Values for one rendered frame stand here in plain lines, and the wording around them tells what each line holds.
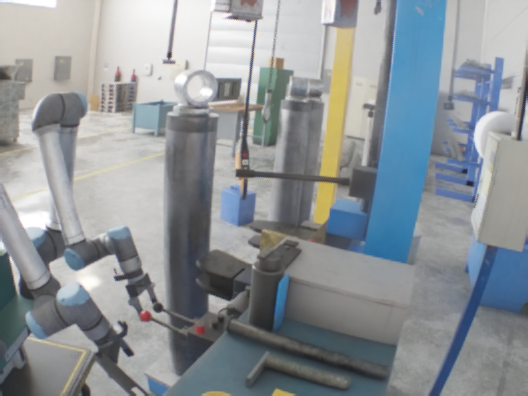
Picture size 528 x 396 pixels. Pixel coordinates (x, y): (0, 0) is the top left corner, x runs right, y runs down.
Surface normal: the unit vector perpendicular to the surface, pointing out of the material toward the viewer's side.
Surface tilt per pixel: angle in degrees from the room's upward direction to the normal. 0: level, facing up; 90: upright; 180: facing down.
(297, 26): 90
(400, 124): 90
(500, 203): 90
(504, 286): 90
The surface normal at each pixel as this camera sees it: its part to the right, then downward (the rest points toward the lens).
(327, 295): -0.37, 0.24
